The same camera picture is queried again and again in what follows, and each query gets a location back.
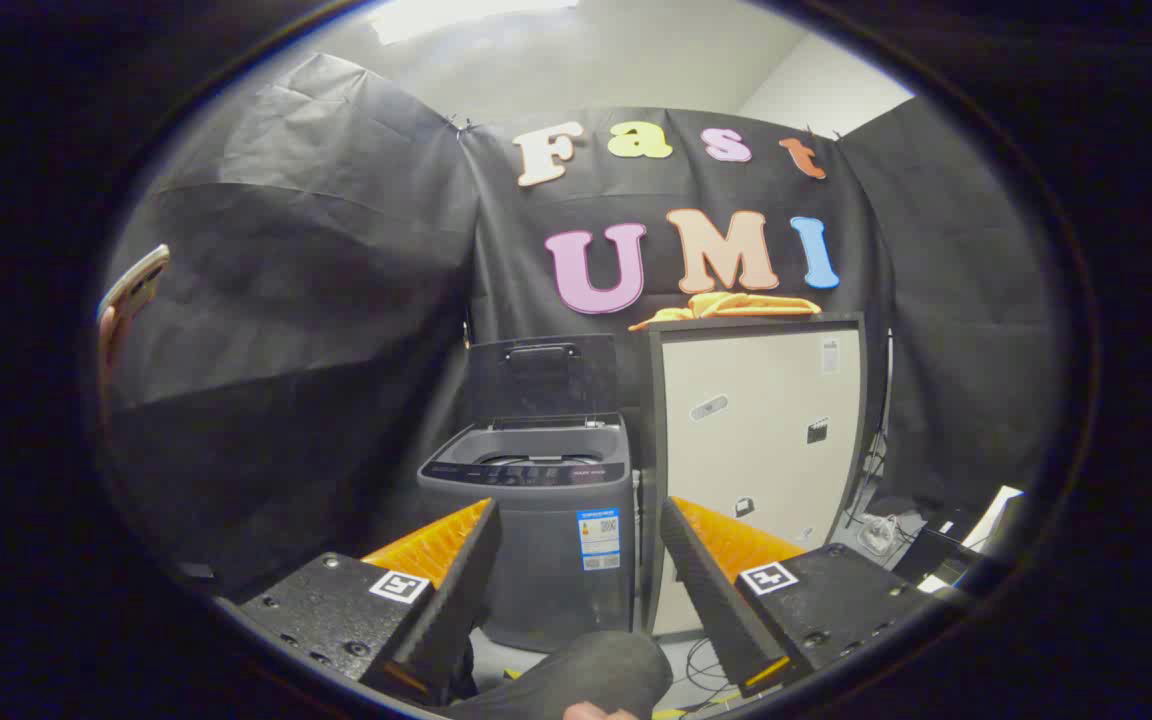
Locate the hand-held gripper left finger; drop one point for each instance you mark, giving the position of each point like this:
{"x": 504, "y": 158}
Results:
{"x": 456, "y": 590}

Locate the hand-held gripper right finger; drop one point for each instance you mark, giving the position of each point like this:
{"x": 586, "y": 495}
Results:
{"x": 706, "y": 590}

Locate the grey washing machine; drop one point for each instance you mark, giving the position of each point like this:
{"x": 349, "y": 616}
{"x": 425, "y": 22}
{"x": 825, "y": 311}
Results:
{"x": 546, "y": 545}

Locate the yellow orange shirt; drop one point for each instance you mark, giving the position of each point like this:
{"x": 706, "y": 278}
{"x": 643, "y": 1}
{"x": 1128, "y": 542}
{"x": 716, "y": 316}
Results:
{"x": 726, "y": 305}

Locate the person's leg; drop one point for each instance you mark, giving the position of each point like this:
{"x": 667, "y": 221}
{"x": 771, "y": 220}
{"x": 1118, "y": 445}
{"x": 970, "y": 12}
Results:
{"x": 586, "y": 670}

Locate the black box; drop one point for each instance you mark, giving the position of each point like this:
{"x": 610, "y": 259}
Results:
{"x": 931, "y": 555}

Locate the white paper sheet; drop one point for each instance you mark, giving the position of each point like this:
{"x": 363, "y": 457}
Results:
{"x": 996, "y": 515}

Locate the black backdrop cloth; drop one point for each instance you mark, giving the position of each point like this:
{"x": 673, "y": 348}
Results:
{"x": 336, "y": 300}

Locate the gold smartphone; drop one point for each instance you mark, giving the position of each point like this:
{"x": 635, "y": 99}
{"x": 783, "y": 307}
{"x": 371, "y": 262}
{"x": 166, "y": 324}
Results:
{"x": 136, "y": 286}

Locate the beige cabinet with dark frame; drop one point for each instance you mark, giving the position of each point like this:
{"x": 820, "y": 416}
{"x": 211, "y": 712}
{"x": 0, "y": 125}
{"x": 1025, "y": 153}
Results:
{"x": 766, "y": 440}

